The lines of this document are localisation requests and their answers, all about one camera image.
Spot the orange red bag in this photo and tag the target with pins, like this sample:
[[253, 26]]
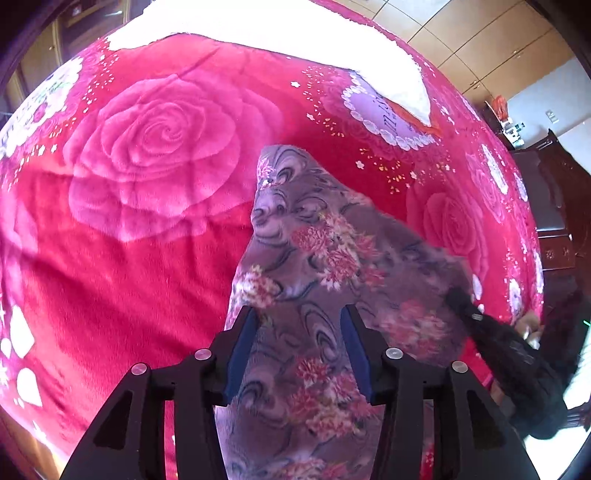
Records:
[[500, 106]]

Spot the white fleece cloth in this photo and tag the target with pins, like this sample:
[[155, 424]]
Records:
[[277, 27]]

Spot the purple floral fleece garment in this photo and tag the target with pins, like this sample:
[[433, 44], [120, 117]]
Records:
[[323, 240]]

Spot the brown wooden cabinet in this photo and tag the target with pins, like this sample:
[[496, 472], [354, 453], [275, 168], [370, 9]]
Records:
[[41, 50]]

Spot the red rose print blanket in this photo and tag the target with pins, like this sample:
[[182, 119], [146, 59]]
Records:
[[138, 277]]

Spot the white wall socket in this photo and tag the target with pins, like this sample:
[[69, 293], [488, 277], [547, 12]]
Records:
[[551, 116]]

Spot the person's right hand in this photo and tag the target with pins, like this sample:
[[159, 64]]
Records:
[[530, 330]]

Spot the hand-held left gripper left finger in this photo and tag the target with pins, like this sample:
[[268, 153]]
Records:
[[240, 355]]

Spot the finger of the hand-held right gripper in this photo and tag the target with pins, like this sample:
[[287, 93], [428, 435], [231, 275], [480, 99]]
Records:
[[461, 304]]

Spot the light wooden wardrobe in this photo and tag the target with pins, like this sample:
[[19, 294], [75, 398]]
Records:
[[485, 41]]

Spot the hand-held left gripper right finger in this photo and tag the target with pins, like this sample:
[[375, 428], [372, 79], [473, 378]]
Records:
[[358, 355]]

